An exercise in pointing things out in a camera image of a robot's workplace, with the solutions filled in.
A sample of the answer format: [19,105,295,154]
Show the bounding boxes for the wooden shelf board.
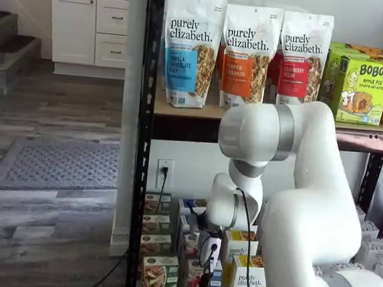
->
[153,92,383,134]

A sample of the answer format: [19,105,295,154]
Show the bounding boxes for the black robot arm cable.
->
[227,187,265,287]

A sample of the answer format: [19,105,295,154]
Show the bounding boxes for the blue flax plus oatmeal box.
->
[176,196,209,219]
[181,257,225,287]
[178,214,203,236]
[180,233,205,261]

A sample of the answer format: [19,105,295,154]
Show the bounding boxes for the orange Bobo's snack box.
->
[343,42,383,66]

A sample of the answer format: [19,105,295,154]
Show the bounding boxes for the dark carpeted stairs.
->
[0,0,46,106]

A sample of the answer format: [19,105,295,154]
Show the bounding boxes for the orange label granola bag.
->
[215,3,285,115]
[213,42,229,87]

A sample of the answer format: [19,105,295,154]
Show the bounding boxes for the red label granola bag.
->
[274,10,336,110]
[263,50,283,105]

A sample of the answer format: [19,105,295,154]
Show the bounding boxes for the white drawer cabinet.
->
[42,0,133,81]

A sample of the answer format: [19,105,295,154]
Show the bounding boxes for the white wall outlet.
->
[154,157,175,191]

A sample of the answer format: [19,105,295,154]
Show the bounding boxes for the green Bobo's apple pie box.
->
[317,39,372,113]
[328,54,383,127]

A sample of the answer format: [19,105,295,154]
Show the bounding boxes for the black metal shelf frame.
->
[121,0,383,287]

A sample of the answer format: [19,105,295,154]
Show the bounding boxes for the black plug with cable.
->
[81,159,170,287]

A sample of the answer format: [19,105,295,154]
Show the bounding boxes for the grey patterned floor mat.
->
[0,133,122,201]

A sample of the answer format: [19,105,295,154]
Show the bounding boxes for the yellow purely elizabeth box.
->
[228,252,270,287]
[219,228,260,268]

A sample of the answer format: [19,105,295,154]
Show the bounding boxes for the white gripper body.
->
[196,231,224,272]

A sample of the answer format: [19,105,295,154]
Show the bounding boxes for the blue label granola bag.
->
[157,0,229,112]

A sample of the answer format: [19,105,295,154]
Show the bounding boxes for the green apple cinnamon oatmeal box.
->
[140,254,181,287]
[140,233,173,258]
[141,213,172,238]
[143,191,173,217]

